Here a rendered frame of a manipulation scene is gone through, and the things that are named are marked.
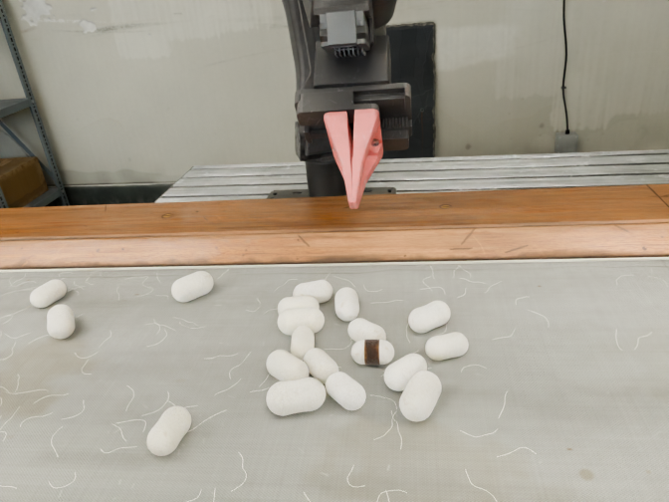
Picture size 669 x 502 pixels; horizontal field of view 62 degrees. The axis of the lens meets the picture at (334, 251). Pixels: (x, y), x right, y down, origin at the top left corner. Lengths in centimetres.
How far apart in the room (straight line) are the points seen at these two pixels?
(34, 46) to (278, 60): 110
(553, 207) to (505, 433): 29
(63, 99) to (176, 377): 254
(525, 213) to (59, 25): 248
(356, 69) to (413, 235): 16
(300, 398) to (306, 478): 5
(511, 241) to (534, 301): 8
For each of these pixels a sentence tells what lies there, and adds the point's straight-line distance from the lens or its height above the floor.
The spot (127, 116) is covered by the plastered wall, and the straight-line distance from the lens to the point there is 278.
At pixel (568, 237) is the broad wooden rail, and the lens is 56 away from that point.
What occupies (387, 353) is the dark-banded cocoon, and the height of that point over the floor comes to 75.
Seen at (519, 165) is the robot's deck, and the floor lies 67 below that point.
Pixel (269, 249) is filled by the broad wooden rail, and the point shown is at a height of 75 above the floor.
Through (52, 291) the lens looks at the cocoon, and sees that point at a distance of 57.
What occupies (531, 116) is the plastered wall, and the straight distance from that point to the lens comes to 248.
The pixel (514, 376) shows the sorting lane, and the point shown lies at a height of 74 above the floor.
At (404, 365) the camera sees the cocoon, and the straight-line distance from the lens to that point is 38.
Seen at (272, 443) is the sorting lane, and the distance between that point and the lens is 36.
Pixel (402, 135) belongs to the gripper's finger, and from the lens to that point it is 53.
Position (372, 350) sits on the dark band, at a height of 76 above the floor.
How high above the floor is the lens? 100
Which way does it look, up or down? 28 degrees down
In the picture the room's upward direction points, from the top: 6 degrees counter-clockwise
